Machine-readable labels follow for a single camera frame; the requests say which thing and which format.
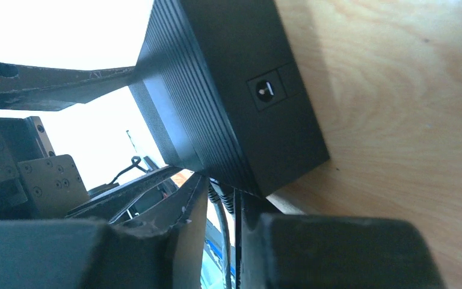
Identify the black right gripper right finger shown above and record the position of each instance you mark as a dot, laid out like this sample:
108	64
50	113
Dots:
308	251

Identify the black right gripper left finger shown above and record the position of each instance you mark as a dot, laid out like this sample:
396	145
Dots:
161	248

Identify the black network switch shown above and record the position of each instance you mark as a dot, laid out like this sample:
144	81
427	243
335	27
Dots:
219	89

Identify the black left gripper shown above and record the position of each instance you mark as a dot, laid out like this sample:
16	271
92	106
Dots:
35	182

